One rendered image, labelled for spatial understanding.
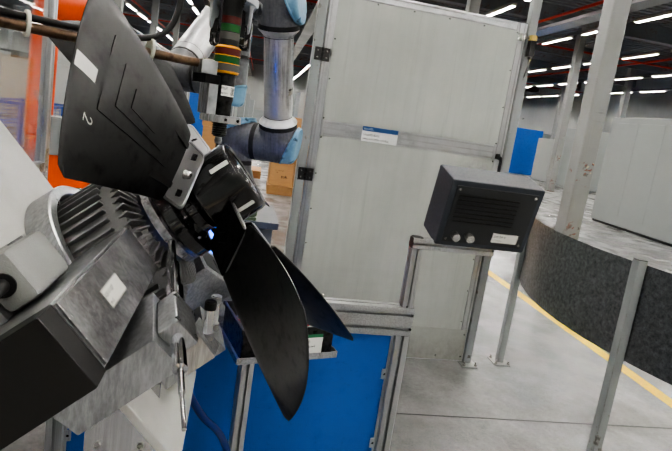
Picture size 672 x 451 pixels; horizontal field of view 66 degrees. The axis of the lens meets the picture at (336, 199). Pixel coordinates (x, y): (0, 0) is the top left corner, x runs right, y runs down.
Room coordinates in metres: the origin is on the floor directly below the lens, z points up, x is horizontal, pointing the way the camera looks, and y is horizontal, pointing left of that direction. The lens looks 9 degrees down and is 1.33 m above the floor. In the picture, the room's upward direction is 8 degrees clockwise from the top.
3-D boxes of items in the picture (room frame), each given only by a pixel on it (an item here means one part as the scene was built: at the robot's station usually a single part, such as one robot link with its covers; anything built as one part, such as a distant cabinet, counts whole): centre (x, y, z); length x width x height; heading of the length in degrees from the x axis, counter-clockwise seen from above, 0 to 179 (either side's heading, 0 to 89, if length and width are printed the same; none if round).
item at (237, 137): (1.62, 0.33, 1.23); 0.13 x 0.12 x 0.14; 83
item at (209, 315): (0.78, 0.17, 0.99); 0.02 x 0.02 x 0.06
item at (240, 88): (1.15, 0.29, 1.38); 0.11 x 0.08 x 0.11; 83
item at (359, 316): (1.26, 0.19, 0.82); 0.90 x 0.04 x 0.08; 101
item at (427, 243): (1.37, -0.33, 1.04); 0.24 x 0.03 x 0.03; 101
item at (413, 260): (1.35, -0.23, 0.96); 0.03 x 0.03 x 0.20; 11
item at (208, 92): (0.88, 0.22, 1.34); 0.09 x 0.07 x 0.10; 136
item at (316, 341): (1.12, 0.09, 0.85); 0.22 x 0.17 x 0.07; 117
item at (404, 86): (2.84, -0.36, 1.10); 1.21 x 0.06 x 2.20; 101
